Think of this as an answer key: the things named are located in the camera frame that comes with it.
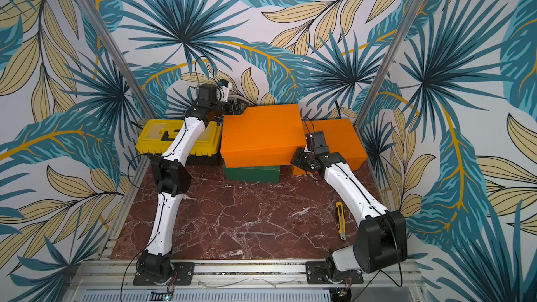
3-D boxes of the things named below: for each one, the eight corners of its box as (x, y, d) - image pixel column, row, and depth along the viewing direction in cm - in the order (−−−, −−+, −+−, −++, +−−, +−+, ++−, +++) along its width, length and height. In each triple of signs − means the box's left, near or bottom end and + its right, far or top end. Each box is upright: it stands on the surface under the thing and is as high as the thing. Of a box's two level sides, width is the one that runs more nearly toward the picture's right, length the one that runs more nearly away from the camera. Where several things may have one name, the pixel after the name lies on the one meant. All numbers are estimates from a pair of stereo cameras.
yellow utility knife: (338, 239, 83) (339, 238, 82) (335, 203, 93) (336, 201, 91) (346, 240, 83) (347, 239, 82) (342, 204, 93) (343, 202, 91)
